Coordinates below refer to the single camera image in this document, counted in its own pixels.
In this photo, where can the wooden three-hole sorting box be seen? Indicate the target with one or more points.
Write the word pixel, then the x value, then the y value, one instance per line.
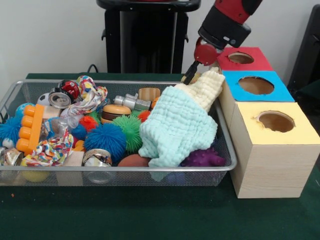
pixel 275 170

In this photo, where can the silver toy robot figure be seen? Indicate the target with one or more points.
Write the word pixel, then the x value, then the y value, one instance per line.
pixel 132 101

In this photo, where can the yellow plush duck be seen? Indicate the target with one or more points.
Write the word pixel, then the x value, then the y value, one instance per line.
pixel 198 75

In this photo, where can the dark green table cloth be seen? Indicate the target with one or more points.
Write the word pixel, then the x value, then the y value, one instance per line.
pixel 150 215
pixel 310 93

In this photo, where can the black chair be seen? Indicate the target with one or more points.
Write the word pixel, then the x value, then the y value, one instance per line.
pixel 310 50

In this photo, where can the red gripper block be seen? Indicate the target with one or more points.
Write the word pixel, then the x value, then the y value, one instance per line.
pixel 205 55

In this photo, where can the purple knobbly rubber ball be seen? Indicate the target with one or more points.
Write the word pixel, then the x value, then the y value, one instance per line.
pixel 202 157

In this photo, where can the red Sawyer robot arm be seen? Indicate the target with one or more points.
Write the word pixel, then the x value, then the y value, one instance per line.
pixel 225 22

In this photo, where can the cream muslin cloth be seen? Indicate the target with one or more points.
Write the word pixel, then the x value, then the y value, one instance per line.
pixel 207 86

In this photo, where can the green spiky puffer ball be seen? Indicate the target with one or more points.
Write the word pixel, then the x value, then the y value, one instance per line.
pixel 130 130

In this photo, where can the colourful crumpled cloth ball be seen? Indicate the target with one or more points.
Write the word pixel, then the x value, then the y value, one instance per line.
pixel 87 95
pixel 50 150

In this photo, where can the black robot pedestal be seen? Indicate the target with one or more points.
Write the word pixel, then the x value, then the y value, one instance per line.
pixel 150 37

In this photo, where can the mint green muslin cloth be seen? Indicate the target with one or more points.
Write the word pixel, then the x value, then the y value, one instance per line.
pixel 177 125

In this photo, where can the orange pegged toy block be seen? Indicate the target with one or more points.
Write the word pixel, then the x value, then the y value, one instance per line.
pixel 32 127

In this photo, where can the blue puffer ball with eyes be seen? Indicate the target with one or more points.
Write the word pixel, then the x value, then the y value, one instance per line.
pixel 105 140

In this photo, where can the toy burger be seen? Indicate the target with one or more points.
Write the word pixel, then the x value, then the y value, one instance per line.
pixel 115 113

